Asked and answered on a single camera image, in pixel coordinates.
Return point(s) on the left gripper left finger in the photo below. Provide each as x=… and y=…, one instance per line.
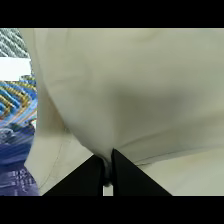
x=85, y=180

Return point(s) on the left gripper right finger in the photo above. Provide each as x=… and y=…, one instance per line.
x=133, y=180

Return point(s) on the pale yellow garment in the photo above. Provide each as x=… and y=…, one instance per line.
x=140, y=86

